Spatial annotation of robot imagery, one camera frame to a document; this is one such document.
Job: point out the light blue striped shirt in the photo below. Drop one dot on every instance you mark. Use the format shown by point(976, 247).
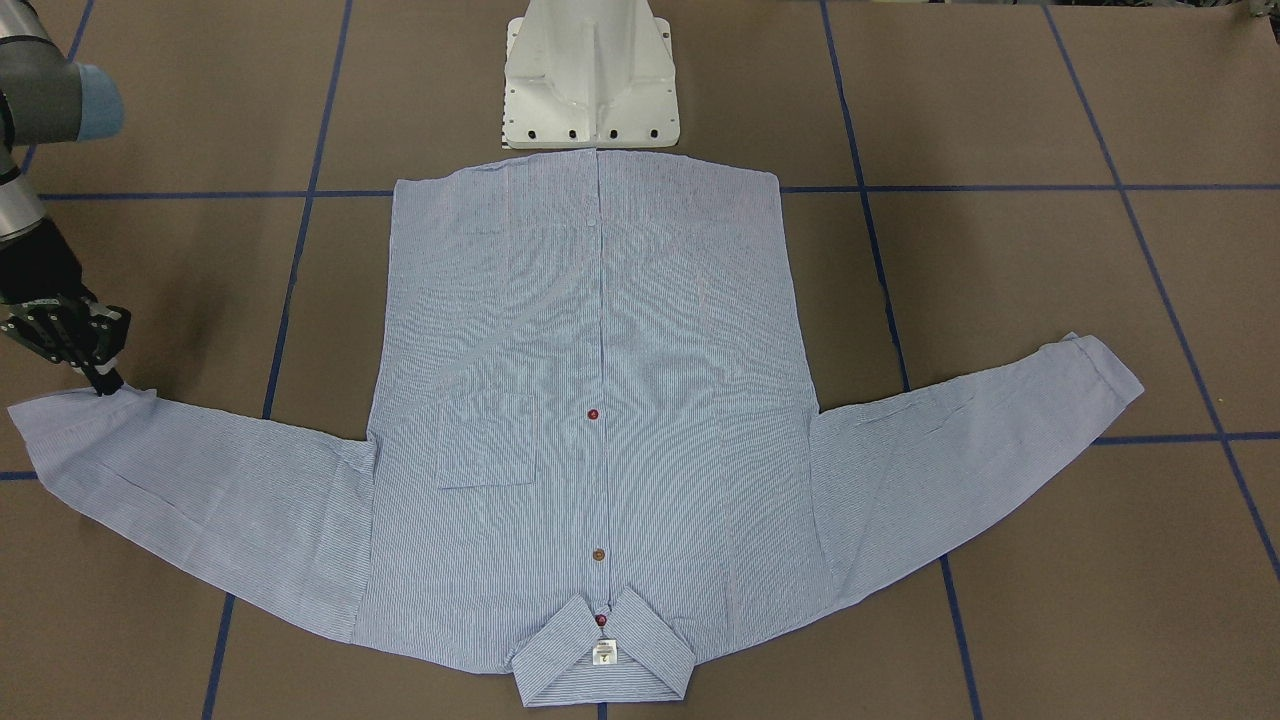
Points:
point(595, 456)

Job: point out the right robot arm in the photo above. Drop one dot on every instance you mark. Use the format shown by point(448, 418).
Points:
point(46, 98)

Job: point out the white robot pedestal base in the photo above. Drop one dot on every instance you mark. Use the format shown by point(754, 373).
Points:
point(589, 75)

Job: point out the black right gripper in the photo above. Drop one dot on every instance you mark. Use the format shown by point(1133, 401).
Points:
point(36, 268)

